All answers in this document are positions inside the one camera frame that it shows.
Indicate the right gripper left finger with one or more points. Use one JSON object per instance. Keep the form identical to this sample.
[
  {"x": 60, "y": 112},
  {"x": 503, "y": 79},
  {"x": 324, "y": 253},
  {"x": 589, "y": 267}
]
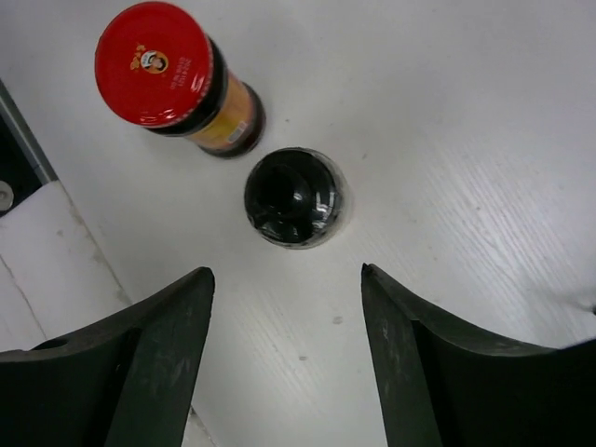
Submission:
[{"x": 125, "y": 380}]

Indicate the black-cap white spice bottle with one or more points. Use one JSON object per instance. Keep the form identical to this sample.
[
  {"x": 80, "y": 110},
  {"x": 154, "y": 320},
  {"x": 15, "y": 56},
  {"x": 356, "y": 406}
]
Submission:
[{"x": 297, "y": 198}]

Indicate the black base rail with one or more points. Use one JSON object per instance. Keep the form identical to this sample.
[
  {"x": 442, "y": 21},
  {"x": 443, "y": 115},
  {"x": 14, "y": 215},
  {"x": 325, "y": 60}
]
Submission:
[{"x": 24, "y": 165}]

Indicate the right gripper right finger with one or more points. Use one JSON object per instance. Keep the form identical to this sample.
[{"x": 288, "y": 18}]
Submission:
[{"x": 443, "y": 381}]

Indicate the red-lid sauce jar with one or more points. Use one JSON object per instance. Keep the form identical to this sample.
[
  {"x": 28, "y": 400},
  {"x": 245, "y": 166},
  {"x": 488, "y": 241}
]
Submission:
[{"x": 157, "y": 69}]

